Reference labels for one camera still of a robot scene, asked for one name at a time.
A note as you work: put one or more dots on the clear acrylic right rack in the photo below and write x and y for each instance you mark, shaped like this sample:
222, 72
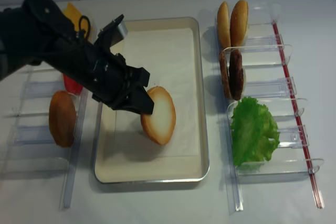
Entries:
265, 59

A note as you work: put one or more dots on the brown meat patty front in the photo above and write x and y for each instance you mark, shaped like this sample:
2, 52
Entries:
236, 74

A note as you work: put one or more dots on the clear acrylic rack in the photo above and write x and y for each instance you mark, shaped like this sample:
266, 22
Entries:
265, 59
31, 151

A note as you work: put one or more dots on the white parchment paper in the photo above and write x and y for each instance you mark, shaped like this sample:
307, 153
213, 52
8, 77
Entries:
168, 55

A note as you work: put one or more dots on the brown meat patty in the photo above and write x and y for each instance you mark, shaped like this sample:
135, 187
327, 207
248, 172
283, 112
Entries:
236, 74
224, 75

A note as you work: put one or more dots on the toasted bread slice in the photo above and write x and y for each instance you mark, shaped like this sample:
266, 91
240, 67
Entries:
159, 126
62, 119

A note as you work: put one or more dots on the yellow cheese slice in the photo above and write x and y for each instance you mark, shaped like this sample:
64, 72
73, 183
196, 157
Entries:
80, 21

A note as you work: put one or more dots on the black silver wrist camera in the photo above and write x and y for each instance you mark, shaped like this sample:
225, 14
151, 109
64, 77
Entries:
113, 33

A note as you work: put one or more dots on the brown meat patty rear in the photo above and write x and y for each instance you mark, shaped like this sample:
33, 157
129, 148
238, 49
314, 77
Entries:
224, 75

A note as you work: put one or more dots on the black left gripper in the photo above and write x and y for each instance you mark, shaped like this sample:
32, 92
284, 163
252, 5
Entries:
121, 87

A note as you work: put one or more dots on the bun half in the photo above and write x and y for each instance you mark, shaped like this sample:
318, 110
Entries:
223, 25
239, 23

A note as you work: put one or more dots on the toasted bread slice standing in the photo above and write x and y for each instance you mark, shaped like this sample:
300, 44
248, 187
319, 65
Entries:
62, 119

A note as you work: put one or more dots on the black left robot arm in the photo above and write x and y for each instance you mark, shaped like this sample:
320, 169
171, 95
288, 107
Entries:
39, 32

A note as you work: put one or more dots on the bun half rear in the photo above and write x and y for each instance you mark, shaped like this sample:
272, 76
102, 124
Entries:
223, 25

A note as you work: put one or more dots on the bun half front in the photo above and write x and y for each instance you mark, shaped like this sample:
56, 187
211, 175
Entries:
239, 23

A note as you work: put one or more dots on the red tomato slice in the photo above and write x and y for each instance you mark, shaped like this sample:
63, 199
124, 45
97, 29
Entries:
71, 85

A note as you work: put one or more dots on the clear acrylic left rack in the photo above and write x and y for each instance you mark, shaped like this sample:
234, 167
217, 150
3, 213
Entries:
31, 151

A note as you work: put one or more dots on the green lettuce leaf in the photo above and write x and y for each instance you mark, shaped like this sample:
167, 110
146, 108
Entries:
255, 134

